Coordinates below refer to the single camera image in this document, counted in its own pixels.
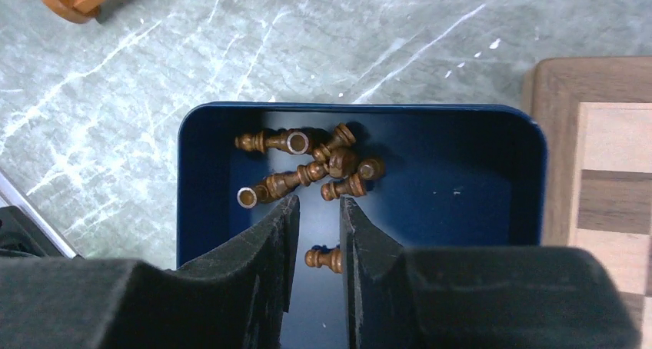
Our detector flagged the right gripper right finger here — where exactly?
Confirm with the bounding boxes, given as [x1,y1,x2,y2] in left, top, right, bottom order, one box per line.
[340,198,641,348]

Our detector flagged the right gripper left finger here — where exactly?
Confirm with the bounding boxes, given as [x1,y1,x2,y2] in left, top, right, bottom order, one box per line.
[1,196,300,348]

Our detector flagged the dark chess piece long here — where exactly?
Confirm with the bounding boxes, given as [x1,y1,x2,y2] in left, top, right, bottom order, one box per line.
[237,161,329,208]

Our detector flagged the dark chess pawn small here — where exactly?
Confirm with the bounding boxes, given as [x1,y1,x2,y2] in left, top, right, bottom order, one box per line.
[321,174,367,201]

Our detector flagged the dark chess piece standing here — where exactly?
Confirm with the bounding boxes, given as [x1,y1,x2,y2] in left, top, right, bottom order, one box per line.
[357,158,385,181]

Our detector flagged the dark chess piece round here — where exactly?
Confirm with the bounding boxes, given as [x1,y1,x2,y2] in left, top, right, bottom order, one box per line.
[328,148,359,178]

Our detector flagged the dark chess piece hollow base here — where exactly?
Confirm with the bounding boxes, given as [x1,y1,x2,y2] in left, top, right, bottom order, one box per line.
[235,128,312,155]

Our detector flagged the dark chess piece upper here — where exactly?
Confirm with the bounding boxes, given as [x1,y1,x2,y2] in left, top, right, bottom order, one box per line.
[312,123,357,163]

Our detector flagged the wooden chess board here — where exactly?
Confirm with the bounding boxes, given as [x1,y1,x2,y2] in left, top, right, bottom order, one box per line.
[521,56,651,348]

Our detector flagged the blue metal tin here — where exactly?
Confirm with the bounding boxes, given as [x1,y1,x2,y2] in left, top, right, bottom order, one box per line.
[177,101,547,348]

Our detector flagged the aluminium frame rail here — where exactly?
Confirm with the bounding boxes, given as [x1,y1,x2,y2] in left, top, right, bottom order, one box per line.
[1,172,80,258]

